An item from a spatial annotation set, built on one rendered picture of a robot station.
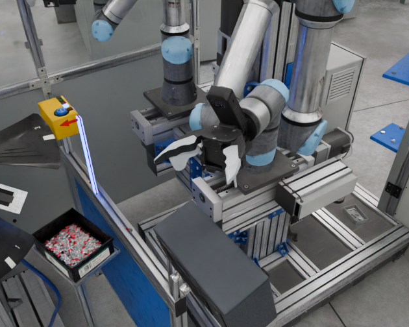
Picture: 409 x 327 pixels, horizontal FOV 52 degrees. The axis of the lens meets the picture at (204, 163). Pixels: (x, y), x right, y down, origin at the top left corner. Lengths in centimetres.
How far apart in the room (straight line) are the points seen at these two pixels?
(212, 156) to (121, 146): 169
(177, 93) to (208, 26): 257
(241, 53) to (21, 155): 70
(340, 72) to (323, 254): 101
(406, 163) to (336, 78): 84
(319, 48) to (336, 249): 140
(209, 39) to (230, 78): 325
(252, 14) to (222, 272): 59
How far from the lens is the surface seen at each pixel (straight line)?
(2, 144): 135
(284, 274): 213
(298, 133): 120
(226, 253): 84
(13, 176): 230
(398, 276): 257
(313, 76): 113
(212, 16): 418
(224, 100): 72
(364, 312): 237
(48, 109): 169
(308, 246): 226
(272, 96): 89
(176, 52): 159
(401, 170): 237
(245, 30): 103
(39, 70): 207
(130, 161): 255
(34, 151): 133
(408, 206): 244
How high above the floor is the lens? 191
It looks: 39 degrees down
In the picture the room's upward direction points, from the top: straight up
